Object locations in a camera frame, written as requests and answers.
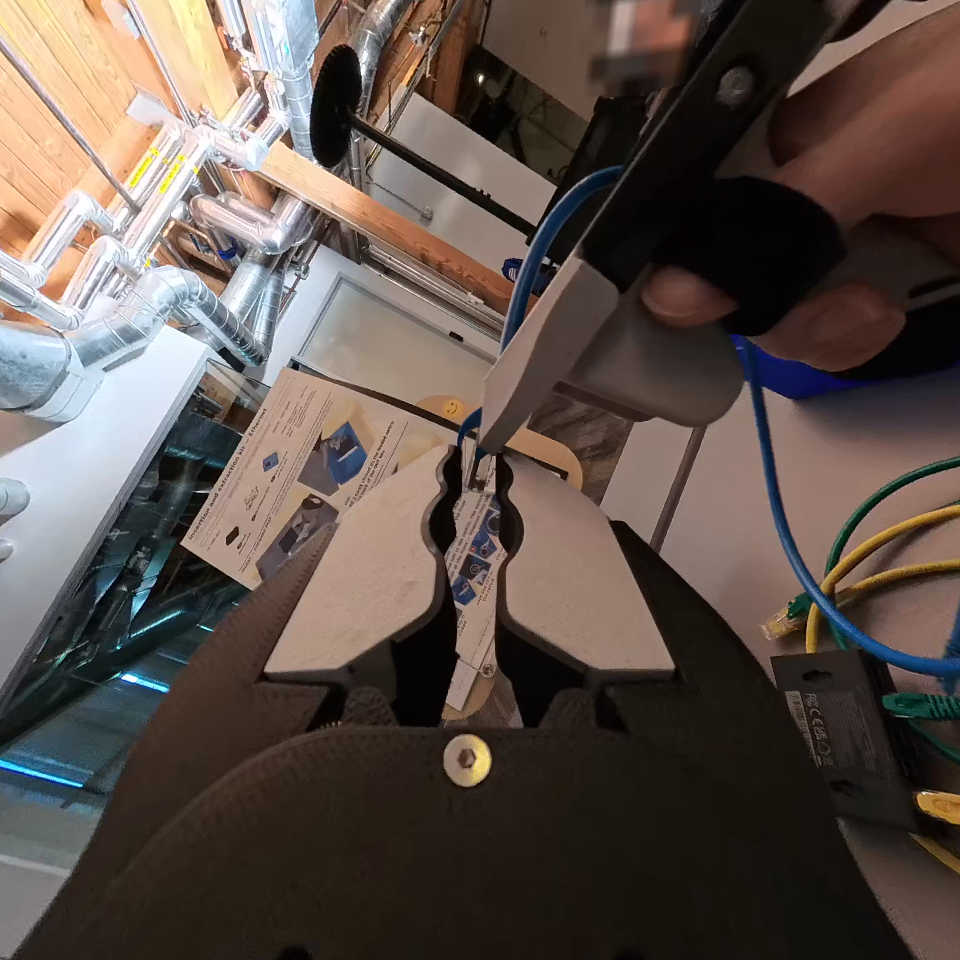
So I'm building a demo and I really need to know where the printed instruction sheet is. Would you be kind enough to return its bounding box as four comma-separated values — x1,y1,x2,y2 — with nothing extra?
182,366,502,714

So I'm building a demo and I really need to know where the black round-base pole stand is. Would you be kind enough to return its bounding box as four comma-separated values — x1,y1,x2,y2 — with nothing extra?
309,43,539,235

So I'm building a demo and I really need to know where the white door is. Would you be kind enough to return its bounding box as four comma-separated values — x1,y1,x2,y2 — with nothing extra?
300,270,505,376

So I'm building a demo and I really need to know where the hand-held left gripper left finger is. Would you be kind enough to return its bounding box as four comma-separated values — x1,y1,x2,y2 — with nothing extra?
262,446,457,675

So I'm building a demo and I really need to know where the blue plastic bin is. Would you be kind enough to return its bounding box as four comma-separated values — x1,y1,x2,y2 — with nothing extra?
733,333,867,400

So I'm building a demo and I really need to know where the yellow ethernet cable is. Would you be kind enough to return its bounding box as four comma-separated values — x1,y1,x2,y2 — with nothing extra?
761,504,960,875

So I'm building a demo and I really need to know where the green ethernet cable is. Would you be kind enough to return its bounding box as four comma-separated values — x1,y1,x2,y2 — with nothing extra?
786,457,960,759

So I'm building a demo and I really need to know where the black network switch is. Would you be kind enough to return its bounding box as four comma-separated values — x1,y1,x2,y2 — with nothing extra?
770,648,933,835

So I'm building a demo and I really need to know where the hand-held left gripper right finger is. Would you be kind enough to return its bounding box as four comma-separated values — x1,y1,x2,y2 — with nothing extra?
496,448,678,675

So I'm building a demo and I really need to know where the silver insulated pipe bundle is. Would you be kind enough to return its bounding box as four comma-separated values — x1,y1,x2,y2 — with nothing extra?
0,112,324,425

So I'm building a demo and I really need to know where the person's right hand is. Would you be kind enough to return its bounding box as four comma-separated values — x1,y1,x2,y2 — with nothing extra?
641,11,960,376

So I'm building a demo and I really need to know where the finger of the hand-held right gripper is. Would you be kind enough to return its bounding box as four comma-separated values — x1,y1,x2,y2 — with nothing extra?
478,253,625,456

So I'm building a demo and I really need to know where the blue ethernet cable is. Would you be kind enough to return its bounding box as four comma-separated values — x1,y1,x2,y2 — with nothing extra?
457,166,960,695

